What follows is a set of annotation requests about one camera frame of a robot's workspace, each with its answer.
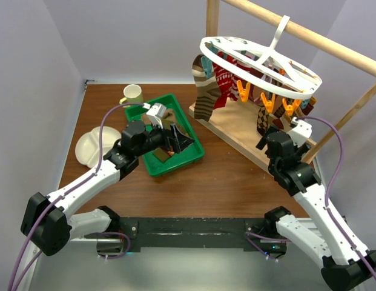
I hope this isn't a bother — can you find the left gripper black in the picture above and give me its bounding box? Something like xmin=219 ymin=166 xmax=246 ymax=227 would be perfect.
xmin=135 ymin=118 xmax=194 ymax=157

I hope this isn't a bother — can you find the maroon purple sock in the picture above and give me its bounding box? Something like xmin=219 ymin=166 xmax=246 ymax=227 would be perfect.
xmin=271 ymin=97 xmax=317 ymax=129

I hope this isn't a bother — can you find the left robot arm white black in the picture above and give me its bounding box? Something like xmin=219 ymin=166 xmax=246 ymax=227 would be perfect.
xmin=21 ymin=121 xmax=195 ymax=256

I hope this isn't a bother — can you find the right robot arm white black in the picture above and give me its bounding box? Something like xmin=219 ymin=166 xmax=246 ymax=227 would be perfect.
xmin=256 ymin=126 xmax=376 ymax=290

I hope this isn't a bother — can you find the wooden hanger stand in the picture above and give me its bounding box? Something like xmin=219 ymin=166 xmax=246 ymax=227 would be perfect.
xmin=189 ymin=1 xmax=376 ymax=173

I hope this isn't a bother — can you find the white round clip hanger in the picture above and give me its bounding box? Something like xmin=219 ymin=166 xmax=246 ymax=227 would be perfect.
xmin=199 ymin=16 xmax=322 ymax=100

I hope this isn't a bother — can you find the green plastic tray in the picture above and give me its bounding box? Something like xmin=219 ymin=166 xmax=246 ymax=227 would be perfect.
xmin=124 ymin=93 xmax=206 ymax=178

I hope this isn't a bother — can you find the tan sock in tray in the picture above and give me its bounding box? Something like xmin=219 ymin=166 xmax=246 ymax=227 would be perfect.
xmin=140 ymin=109 xmax=178 ymax=125

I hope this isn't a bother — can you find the black yellow argyle sock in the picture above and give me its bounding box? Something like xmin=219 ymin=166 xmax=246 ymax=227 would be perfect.
xmin=256 ymin=78 xmax=285 ymax=137

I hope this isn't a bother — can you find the brown striped sock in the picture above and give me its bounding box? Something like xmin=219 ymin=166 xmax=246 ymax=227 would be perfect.
xmin=192 ymin=55 xmax=221 ymax=122

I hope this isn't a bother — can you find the cream yellow mug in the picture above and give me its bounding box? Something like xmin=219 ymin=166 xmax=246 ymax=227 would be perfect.
xmin=119 ymin=84 xmax=143 ymax=104

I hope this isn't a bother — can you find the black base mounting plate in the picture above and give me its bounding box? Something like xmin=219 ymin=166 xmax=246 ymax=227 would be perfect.
xmin=84 ymin=216 xmax=288 ymax=258

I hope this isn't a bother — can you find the cream divided plate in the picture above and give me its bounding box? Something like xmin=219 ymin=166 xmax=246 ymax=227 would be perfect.
xmin=75 ymin=126 xmax=120 ymax=169

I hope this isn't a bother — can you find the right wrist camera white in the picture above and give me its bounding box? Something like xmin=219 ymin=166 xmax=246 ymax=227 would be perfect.
xmin=286 ymin=117 xmax=312 ymax=149

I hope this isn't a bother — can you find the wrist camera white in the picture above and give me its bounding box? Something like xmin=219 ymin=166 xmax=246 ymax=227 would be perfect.
xmin=286 ymin=117 xmax=312 ymax=149
xmin=143 ymin=103 xmax=167 ymax=129

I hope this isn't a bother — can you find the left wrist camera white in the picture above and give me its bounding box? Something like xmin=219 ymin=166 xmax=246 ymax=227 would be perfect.
xmin=143 ymin=103 xmax=167 ymax=129

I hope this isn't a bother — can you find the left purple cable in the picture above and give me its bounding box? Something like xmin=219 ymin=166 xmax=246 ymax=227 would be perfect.
xmin=7 ymin=102 xmax=149 ymax=291

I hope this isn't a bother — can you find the aluminium frame rail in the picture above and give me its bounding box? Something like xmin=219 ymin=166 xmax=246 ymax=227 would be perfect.
xmin=16 ymin=233 xmax=122 ymax=291

